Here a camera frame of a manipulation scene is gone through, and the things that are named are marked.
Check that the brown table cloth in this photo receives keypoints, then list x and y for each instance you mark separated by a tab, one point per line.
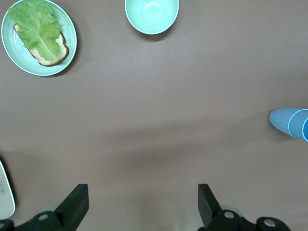
154	108

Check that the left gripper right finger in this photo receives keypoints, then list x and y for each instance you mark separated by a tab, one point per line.
211	216

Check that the toasted bread slice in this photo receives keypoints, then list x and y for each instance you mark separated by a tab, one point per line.
62	51

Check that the cream white toaster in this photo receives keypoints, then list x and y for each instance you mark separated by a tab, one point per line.
6	197

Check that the grey-blue plastic cup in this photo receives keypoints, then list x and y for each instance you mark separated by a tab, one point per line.
279	120

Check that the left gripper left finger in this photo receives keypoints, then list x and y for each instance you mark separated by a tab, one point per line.
74	209

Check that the blue plastic cup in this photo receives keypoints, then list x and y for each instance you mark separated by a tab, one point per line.
296	125

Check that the green lettuce leaf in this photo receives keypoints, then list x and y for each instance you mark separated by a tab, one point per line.
38	29

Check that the mint green bowl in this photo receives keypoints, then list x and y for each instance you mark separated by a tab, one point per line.
151	16

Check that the mint green plate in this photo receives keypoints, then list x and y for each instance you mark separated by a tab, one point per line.
14	57

